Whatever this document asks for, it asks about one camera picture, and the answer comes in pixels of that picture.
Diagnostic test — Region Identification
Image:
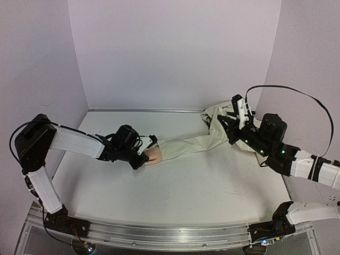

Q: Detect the clear nail polish bottle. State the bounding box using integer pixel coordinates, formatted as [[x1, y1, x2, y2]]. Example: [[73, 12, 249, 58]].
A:
[[217, 107, 227, 116]]

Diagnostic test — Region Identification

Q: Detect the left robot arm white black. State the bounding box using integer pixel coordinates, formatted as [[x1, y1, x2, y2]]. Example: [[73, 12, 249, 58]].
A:
[[8, 114, 157, 232]]

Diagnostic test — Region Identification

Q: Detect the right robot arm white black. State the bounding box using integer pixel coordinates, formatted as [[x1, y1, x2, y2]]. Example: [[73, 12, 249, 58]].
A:
[[217, 113, 339, 245]]

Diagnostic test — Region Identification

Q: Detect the mannequin hand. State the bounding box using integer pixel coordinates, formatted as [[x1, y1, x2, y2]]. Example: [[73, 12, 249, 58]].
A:
[[145, 147, 162, 166]]

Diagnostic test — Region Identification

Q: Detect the beige sleeve cloth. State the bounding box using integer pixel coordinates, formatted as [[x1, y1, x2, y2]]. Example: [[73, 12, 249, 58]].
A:
[[154, 99, 269, 168]]

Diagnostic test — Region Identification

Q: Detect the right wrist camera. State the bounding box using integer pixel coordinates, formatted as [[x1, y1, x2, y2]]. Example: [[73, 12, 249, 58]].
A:
[[232, 94, 255, 130]]

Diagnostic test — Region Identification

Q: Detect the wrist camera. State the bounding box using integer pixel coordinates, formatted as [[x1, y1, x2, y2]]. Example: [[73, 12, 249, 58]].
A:
[[135, 135, 158, 155], [232, 94, 255, 130]]

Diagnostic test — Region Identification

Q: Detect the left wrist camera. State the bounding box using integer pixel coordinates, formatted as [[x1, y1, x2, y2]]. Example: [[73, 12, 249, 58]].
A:
[[135, 135, 158, 155]]

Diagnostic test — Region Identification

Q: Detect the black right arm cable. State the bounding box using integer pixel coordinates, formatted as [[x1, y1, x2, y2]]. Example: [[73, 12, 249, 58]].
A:
[[244, 84, 335, 160]]

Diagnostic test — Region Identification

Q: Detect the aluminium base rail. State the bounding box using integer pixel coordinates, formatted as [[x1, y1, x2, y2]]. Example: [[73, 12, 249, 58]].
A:
[[15, 203, 320, 254]]

